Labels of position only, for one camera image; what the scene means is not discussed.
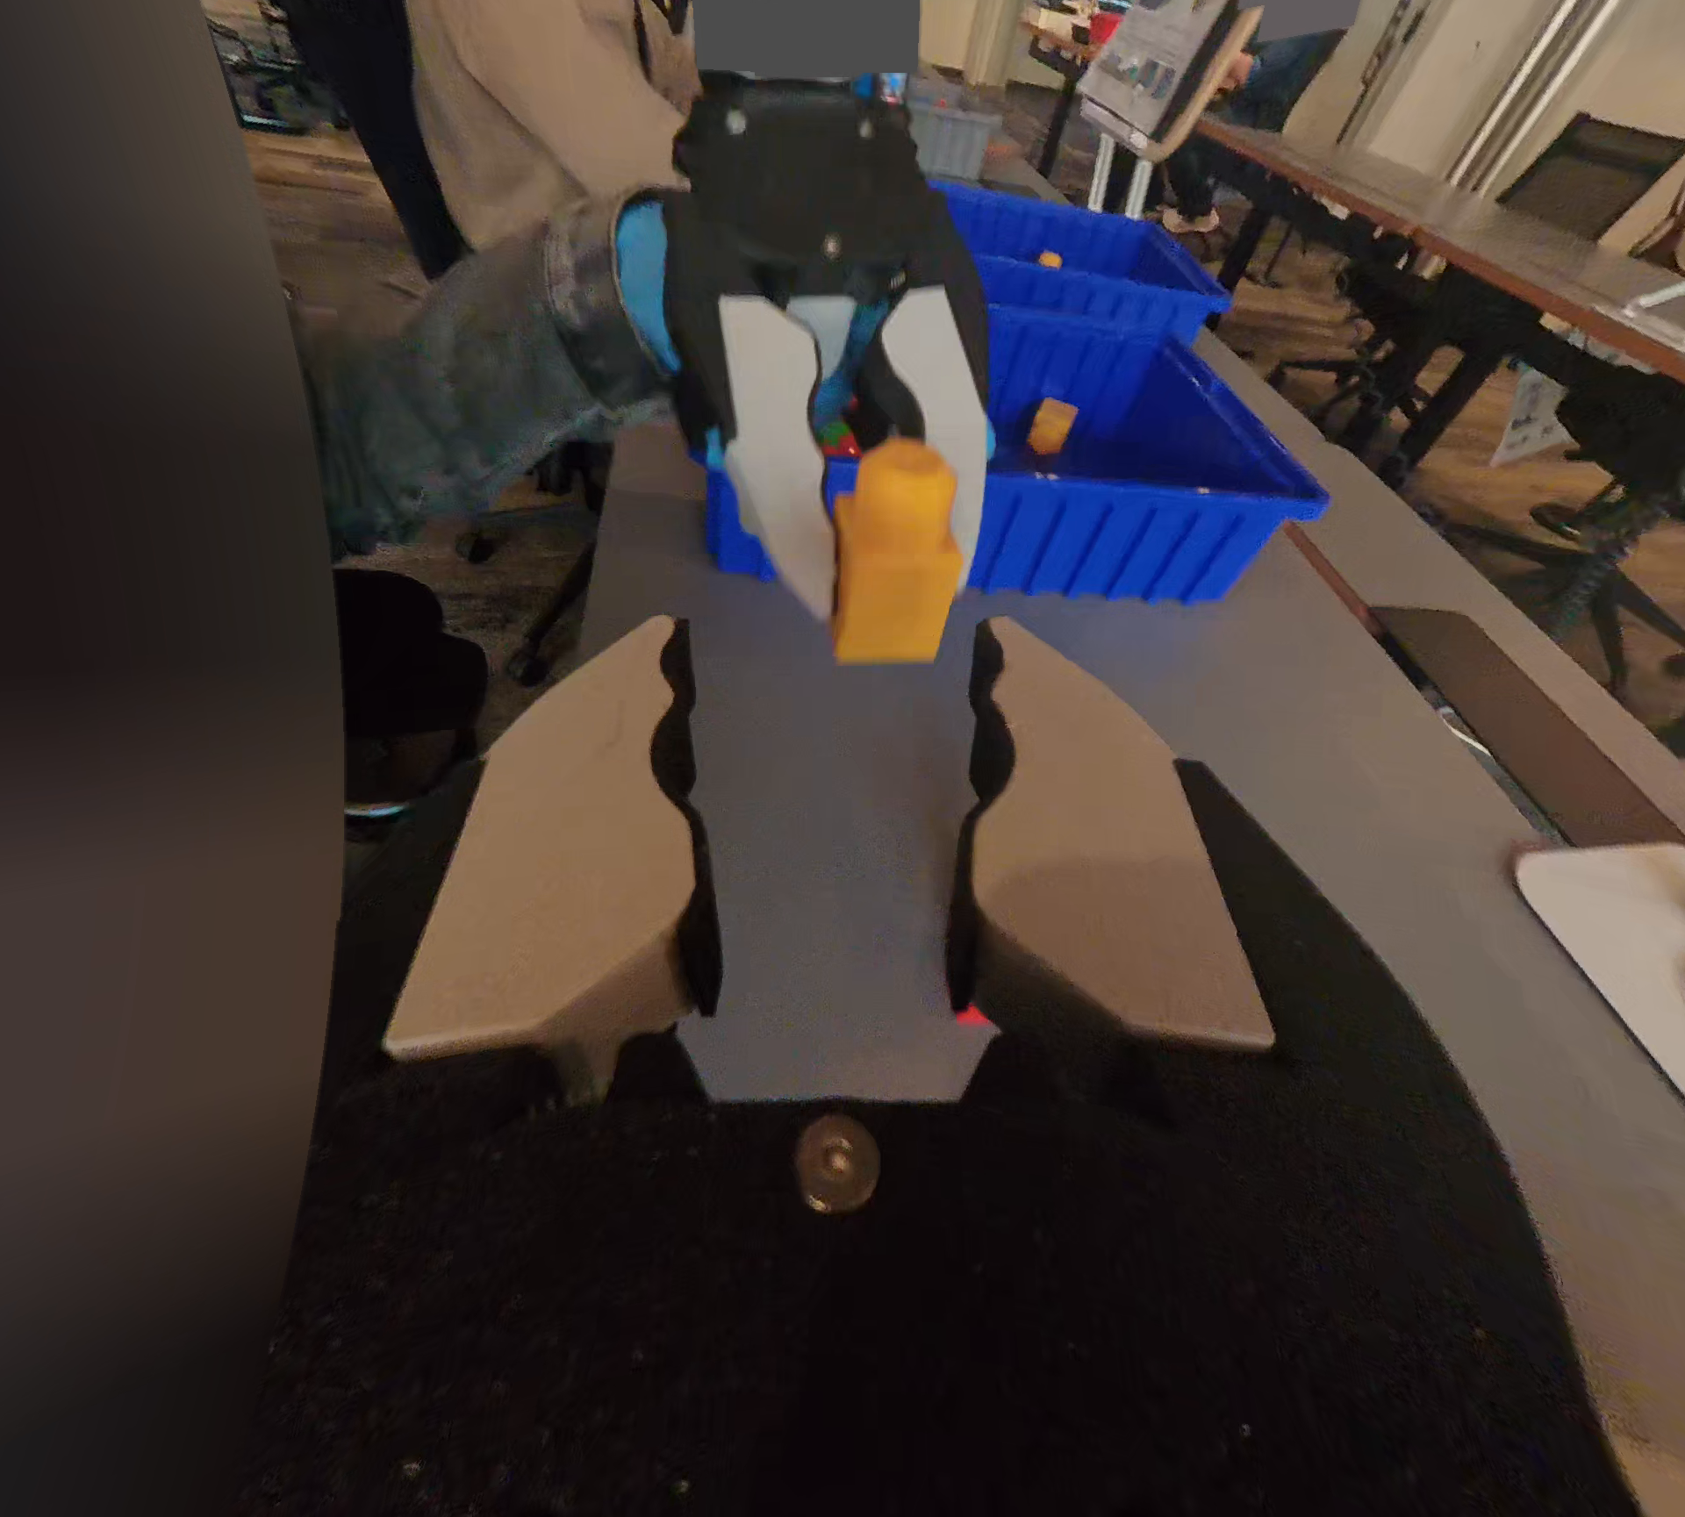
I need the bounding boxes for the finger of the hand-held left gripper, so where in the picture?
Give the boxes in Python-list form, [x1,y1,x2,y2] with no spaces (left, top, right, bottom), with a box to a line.
[882,287,998,592]
[718,295,842,624]

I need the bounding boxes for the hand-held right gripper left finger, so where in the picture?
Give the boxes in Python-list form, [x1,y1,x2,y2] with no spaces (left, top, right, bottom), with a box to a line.
[384,614,727,1102]

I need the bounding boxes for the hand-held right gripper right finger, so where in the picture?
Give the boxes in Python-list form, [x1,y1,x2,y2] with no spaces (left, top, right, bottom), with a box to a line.
[951,614,1281,1059]

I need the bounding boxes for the large blue plastic bin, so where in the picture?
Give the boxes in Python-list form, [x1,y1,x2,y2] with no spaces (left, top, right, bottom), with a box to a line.
[701,301,1332,605]

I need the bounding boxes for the person's left forearm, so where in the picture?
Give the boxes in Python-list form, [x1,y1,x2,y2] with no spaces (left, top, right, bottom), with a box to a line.
[314,192,685,548]

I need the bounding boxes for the person's left hand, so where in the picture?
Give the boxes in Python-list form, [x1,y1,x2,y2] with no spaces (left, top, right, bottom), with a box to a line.
[614,192,690,381]

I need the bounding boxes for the grey plastic crate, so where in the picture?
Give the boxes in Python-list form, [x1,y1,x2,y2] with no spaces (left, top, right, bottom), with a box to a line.
[904,88,1001,180]

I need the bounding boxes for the small blue plastic bin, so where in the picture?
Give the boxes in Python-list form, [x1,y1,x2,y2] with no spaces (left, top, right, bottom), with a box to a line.
[929,180,1234,349]

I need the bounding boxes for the person's beige jacket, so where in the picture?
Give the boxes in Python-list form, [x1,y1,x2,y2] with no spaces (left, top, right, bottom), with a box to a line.
[396,0,704,238]

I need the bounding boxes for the poster board on easel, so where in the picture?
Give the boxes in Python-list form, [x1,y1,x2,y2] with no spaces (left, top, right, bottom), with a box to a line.
[1080,0,1265,215]

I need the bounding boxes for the white flat device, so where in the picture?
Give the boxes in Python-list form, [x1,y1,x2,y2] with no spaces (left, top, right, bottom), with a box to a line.
[1517,845,1685,1102]

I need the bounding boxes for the long wooden table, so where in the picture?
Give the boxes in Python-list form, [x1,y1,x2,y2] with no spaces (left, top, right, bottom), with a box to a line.
[1196,114,1685,381]

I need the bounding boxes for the black office chair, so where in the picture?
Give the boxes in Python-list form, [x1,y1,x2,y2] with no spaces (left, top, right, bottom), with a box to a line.
[1517,355,1685,692]

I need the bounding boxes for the black laptop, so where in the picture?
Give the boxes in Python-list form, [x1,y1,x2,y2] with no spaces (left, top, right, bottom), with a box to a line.
[1492,110,1685,244]

